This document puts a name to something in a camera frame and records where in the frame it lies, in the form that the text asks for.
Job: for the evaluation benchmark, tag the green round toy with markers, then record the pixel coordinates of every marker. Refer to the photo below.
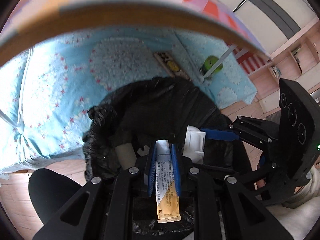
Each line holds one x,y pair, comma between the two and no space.
208,64

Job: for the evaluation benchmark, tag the white plastic box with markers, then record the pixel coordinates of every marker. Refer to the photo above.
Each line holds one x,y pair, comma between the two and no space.
194,145

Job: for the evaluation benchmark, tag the light grey zip jacket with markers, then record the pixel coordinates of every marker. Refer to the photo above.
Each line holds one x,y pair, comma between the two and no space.
300,212

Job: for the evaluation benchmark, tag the person's right hand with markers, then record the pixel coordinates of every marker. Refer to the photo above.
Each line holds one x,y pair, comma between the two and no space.
261,183

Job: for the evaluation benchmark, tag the yellow black flat package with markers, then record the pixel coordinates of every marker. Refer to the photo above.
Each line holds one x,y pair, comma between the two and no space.
170,65

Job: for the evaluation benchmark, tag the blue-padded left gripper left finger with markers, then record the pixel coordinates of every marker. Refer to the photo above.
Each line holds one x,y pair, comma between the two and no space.
150,169

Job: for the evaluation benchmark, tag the white sliding-door wardrobe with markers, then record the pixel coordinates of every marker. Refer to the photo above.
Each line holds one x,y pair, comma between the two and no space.
273,22

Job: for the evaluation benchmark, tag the colourful foam puzzle mat board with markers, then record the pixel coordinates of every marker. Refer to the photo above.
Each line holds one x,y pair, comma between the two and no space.
34,21

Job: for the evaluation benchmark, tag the white table leg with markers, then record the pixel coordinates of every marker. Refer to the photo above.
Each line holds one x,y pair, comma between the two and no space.
230,49

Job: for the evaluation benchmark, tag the pink wooden corner shelf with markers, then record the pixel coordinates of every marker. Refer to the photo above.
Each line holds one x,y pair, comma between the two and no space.
297,59

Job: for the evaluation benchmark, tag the orange white ointment tube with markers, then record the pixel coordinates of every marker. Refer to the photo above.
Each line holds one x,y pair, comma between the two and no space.
166,195

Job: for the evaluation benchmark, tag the black bag-lined trash bin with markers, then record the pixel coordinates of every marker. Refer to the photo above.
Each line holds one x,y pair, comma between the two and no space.
141,113

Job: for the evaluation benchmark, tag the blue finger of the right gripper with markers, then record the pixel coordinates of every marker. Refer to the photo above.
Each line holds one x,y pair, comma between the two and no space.
256,132

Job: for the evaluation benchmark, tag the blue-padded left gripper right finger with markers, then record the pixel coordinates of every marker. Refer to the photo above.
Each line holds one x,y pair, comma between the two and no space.
177,166

